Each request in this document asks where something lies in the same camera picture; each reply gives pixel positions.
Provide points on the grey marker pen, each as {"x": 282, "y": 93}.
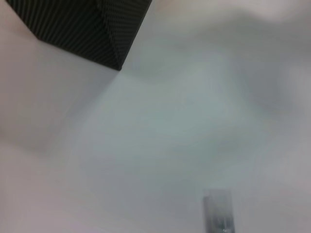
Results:
{"x": 218, "y": 213}

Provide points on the black mesh pen holder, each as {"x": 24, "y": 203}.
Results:
{"x": 85, "y": 31}

